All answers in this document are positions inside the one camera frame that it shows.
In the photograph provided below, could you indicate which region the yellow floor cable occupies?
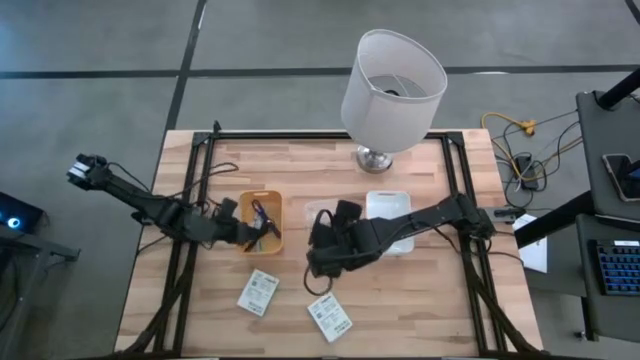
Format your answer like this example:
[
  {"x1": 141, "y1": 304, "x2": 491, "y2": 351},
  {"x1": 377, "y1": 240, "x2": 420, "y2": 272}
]
[{"x1": 480, "y1": 111, "x2": 584, "y2": 184}]

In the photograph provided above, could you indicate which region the white plastic bin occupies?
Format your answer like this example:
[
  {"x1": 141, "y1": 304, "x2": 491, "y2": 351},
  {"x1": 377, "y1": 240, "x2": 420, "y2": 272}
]
[{"x1": 364, "y1": 189, "x2": 416, "y2": 257}]

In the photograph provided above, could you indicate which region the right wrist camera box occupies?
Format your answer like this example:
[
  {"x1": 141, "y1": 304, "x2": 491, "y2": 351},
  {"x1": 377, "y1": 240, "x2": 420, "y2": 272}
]
[{"x1": 334, "y1": 198, "x2": 364, "y2": 221}]

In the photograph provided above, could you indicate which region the black keyboard with blue keys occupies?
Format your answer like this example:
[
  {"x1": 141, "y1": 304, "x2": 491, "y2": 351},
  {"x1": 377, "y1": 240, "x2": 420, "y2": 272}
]
[{"x1": 593, "y1": 238, "x2": 640, "y2": 296}]

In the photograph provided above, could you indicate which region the black smartphone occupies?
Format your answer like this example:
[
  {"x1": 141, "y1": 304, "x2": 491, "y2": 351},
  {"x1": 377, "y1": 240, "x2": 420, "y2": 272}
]
[{"x1": 602, "y1": 153, "x2": 640, "y2": 203}]

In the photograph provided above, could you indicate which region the white paper sheet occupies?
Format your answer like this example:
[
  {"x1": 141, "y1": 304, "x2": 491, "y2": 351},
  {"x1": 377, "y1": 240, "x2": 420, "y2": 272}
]
[{"x1": 512, "y1": 213, "x2": 549, "y2": 274}]

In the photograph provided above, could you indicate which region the black box with blue light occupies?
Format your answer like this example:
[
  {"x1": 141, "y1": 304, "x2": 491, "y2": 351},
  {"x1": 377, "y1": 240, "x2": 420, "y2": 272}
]
[{"x1": 0, "y1": 192, "x2": 46, "y2": 236}]

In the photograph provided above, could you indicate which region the clear plastic bin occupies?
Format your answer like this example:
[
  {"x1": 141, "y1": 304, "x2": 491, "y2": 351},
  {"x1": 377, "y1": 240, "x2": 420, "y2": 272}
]
[{"x1": 303, "y1": 198, "x2": 346, "y2": 236}]

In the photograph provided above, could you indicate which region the black diagonal strut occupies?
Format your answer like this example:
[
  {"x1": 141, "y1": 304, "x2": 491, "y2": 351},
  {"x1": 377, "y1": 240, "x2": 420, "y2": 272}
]
[
  {"x1": 597, "y1": 67, "x2": 640, "y2": 110},
  {"x1": 513, "y1": 191, "x2": 596, "y2": 250}
]

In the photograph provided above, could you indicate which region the black power adapter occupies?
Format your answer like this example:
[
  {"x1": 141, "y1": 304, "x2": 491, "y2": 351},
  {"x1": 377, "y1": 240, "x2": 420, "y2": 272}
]
[{"x1": 514, "y1": 154, "x2": 540, "y2": 191}]

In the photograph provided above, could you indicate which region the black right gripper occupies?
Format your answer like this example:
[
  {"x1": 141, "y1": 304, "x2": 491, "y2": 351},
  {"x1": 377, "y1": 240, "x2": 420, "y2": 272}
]
[{"x1": 305, "y1": 218, "x2": 387, "y2": 281}]

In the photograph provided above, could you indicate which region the small black device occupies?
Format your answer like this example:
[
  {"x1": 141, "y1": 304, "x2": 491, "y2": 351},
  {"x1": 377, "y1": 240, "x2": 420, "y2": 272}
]
[{"x1": 492, "y1": 206, "x2": 527, "y2": 225}]

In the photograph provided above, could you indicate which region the purple braided cable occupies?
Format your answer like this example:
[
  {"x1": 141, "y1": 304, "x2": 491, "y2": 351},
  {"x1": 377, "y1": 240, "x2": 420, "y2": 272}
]
[{"x1": 251, "y1": 198, "x2": 282, "y2": 240}]

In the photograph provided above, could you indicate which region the black metal stand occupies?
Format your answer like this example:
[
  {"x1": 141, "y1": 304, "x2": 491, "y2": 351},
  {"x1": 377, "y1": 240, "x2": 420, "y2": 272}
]
[{"x1": 0, "y1": 224, "x2": 81, "y2": 351}]

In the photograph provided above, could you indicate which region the black side desk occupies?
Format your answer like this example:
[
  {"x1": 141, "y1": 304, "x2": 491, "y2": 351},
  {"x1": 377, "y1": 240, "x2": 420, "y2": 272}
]
[
  {"x1": 574, "y1": 213, "x2": 640, "y2": 344},
  {"x1": 574, "y1": 89, "x2": 640, "y2": 226}
]

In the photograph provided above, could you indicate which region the table lamp with white shade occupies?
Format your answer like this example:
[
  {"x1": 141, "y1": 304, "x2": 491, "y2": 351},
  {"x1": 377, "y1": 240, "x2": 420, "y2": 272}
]
[{"x1": 340, "y1": 28, "x2": 449, "y2": 175}]

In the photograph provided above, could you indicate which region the orange plastic bin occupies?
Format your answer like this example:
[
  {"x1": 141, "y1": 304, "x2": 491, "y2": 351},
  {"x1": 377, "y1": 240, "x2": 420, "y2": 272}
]
[{"x1": 237, "y1": 189, "x2": 285, "y2": 256}]

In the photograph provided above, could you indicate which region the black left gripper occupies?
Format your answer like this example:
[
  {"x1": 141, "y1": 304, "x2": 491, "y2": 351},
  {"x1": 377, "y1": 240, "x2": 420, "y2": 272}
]
[{"x1": 210, "y1": 214, "x2": 274, "y2": 252}]

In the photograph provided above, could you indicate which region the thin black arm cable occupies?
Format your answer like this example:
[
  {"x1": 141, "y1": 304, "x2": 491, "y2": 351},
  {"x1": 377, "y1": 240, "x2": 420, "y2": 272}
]
[{"x1": 167, "y1": 161, "x2": 240, "y2": 201}]

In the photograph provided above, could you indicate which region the white printed flat box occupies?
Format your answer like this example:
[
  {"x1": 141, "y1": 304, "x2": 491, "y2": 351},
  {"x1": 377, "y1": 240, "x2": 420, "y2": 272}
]
[
  {"x1": 306, "y1": 293, "x2": 354, "y2": 344},
  {"x1": 236, "y1": 268, "x2": 281, "y2": 318}
]

